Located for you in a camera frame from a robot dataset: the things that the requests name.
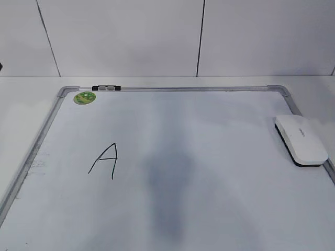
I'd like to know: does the white whiteboard eraser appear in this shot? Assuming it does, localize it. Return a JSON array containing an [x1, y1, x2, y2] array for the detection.
[[275, 115, 329, 167]]

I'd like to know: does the white whiteboard with grey frame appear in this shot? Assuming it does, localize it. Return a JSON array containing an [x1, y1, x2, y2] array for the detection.
[[1, 86, 334, 250]]

